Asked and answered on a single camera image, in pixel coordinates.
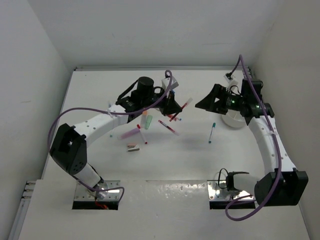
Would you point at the teal capped white marker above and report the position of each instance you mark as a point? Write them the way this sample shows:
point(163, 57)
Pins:
point(212, 133)

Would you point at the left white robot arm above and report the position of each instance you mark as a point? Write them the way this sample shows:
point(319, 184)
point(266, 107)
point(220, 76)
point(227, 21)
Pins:
point(69, 146)

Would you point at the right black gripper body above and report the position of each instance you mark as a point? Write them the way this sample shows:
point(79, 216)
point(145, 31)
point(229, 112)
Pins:
point(234, 101)

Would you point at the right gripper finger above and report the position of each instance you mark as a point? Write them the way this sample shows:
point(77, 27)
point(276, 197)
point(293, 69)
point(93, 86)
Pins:
point(210, 103)
point(215, 92)

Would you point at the purple highlighter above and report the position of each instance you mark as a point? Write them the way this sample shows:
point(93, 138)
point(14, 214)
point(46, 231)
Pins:
point(129, 133)

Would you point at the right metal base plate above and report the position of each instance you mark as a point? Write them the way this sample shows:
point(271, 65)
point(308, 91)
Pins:
point(218, 192)

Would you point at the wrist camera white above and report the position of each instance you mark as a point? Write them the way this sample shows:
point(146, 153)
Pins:
point(231, 80)
point(166, 82)

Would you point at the red capped white marker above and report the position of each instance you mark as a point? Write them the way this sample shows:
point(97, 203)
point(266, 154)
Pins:
point(142, 134)

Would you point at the red ballpoint pen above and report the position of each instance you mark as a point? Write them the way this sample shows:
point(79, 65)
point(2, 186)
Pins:
point(175, 118)

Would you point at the orange highlighter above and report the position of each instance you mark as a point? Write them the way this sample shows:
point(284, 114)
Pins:
point(143, 119)

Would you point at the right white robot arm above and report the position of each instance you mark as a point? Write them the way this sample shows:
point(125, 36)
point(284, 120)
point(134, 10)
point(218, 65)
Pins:
point(283, 184)

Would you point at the red gel pen clear cap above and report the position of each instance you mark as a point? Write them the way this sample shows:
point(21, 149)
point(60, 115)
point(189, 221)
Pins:
point(185, 105)

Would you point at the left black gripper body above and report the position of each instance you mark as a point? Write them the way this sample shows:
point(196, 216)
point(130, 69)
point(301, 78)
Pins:
point(153, 97)

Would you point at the white round divided organizer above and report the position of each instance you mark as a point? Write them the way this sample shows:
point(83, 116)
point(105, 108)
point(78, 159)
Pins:
point(234, 119)

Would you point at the green highlighter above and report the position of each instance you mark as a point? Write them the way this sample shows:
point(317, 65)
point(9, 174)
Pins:
point(148, 121)

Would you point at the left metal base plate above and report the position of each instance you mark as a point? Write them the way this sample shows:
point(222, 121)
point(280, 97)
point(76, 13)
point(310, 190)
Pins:
point(83, 194)

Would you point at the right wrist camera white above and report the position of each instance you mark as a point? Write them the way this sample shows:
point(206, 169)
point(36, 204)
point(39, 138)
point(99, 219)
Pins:
point(231, 80)

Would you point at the metal base plate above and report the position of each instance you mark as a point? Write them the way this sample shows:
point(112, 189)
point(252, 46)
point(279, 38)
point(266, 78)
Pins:
point(83, 194)
point(218, 192)

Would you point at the pink mini stapler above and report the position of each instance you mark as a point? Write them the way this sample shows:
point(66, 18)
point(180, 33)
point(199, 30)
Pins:
point(133, 147)

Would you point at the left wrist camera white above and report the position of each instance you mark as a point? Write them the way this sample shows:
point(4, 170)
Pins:
point(166, 82)

